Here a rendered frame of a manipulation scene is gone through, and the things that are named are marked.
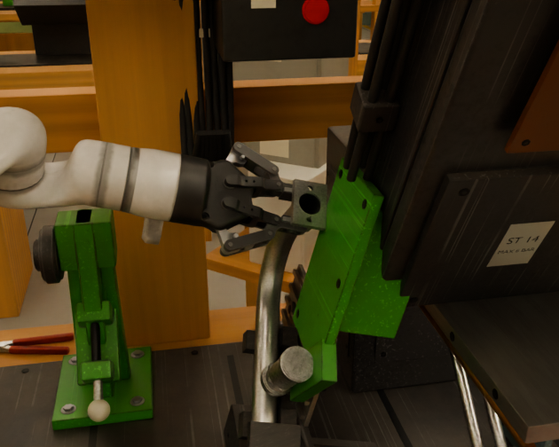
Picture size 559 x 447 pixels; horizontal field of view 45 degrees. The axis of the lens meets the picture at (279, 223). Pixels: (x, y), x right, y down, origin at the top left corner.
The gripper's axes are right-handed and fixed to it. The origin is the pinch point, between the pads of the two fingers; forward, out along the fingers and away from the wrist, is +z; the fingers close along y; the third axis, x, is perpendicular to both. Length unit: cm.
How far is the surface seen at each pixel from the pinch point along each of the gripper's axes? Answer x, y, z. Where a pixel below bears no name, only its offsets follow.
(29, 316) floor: 228, 34, -40
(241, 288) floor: 217, 55, 47
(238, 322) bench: 43.4, -3.1, 4.7
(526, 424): -18.5, -23.9, 14.9
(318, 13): -4.6, 24.3, 0.1
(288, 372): -0.5, -18.6, -0.1
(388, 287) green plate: -6.6, -9.9, 8.3
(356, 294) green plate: -5.7, -10.8, 5.1
